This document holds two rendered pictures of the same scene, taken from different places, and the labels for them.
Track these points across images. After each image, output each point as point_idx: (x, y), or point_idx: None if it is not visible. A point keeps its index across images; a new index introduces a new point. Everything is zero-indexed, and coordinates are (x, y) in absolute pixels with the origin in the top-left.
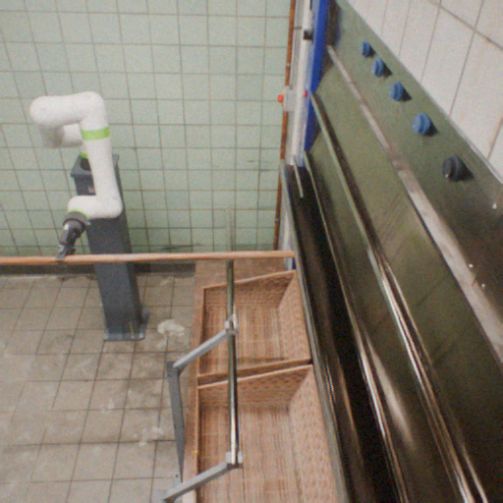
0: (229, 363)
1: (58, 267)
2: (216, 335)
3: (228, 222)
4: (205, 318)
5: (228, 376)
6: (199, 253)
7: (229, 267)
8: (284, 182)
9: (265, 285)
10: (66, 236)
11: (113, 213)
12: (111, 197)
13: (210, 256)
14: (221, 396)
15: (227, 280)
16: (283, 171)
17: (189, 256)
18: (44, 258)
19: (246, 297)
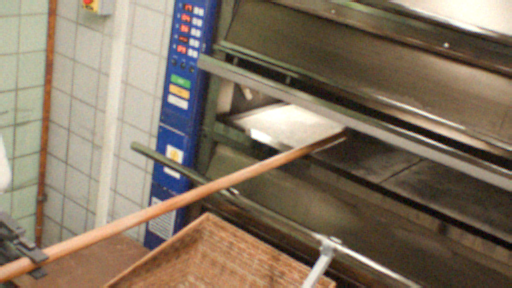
0: (389, 272)
1: (38, 276)
2: (313, 268)
3: (161, 155)
4: None
5: (405, 283)
6: (203, 187)
7: (240, 195)
8: (243, 72)
9: (176, 250)
10: (15, 221)
11: (7, 184)
12: (3, 156)
13: (216, 187)
14: None
15: (258, 207)
16: (225, 63)
17: (195, 195)
18: (10, 268)
19: (152, 280)
